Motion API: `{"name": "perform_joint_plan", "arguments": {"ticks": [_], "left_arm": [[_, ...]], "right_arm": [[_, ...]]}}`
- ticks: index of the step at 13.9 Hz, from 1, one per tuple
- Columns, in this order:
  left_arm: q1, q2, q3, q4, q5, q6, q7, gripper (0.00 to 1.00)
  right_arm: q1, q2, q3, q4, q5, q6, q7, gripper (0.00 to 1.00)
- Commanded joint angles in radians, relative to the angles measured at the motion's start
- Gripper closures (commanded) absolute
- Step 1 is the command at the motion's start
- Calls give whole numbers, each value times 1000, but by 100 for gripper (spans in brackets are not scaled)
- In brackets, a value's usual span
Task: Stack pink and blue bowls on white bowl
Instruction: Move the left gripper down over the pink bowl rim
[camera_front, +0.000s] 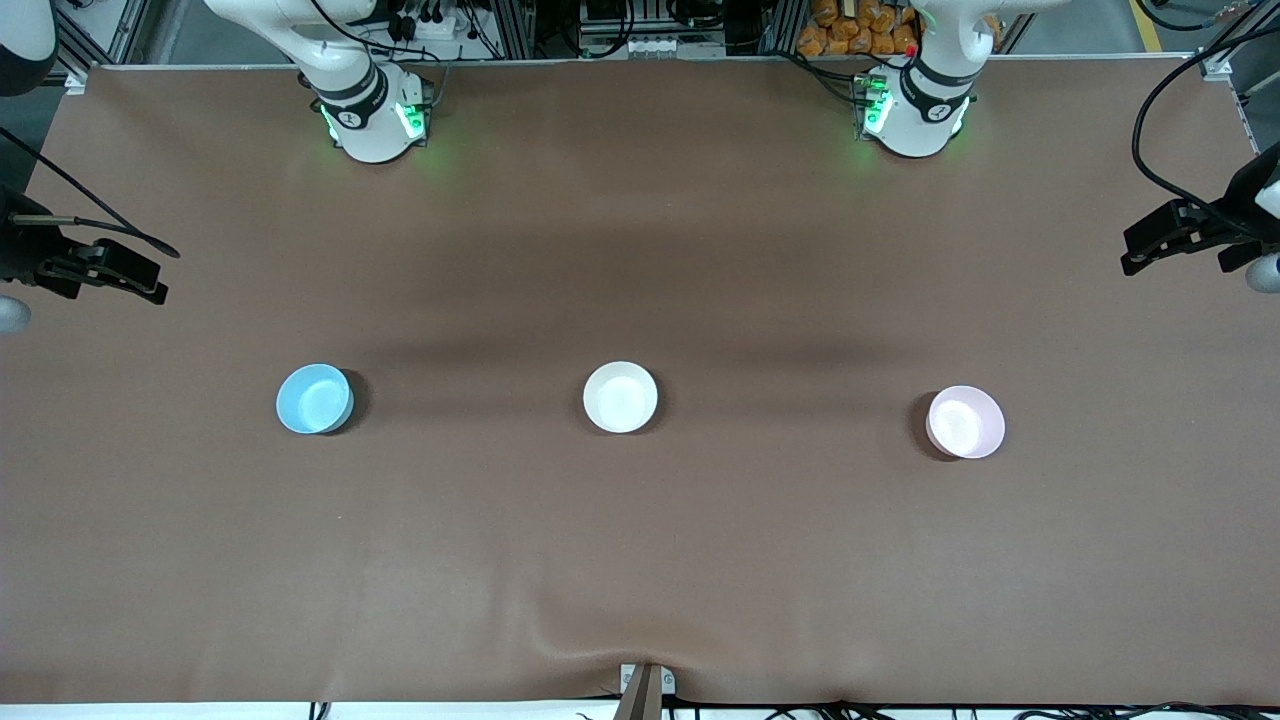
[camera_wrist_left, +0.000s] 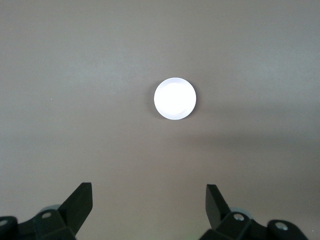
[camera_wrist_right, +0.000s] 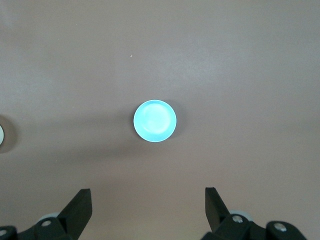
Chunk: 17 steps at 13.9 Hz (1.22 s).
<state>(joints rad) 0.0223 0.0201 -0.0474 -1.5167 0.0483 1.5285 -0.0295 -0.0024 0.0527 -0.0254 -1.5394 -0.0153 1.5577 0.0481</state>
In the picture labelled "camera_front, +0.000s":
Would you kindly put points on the pink plastic bowl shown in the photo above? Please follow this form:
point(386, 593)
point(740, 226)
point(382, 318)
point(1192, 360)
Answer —
point(965, 423)

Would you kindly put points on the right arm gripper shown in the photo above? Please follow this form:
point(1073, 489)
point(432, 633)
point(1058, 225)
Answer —
point(22, 252)

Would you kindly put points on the orange snack pile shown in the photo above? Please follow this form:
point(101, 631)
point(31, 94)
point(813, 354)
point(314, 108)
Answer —
point(850, 28)

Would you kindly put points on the light blue plastic bowl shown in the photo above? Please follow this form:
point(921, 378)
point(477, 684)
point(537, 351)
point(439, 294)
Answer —
point(314, 400)

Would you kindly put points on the aluminium frame post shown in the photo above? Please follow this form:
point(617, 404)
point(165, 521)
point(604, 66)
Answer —
point(518, 25)
point(785, 25)

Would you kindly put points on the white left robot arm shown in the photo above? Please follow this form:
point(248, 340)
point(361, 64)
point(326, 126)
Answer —
point(915, 130)

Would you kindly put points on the white power strip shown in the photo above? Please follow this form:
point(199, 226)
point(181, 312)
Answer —
point(430, 25)

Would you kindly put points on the white terminal strip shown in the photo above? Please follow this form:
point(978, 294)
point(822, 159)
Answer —
point(670, 47)

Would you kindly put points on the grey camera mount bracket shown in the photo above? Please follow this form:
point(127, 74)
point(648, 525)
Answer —
point(645, 690)

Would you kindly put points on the white plastic bowl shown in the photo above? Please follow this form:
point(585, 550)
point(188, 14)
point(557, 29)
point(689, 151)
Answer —
point(620, 398)

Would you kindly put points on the brown table cover mat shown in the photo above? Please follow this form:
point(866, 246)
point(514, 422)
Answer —
point(640, 560)

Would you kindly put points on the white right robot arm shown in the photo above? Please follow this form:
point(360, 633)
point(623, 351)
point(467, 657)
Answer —
point(370, 130)

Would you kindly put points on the aluminium frame rail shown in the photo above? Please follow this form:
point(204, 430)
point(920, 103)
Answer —
point(90, 40)
point(1225, 62)

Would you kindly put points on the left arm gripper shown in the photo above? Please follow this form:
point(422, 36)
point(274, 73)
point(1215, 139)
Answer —
point(1232, 209)

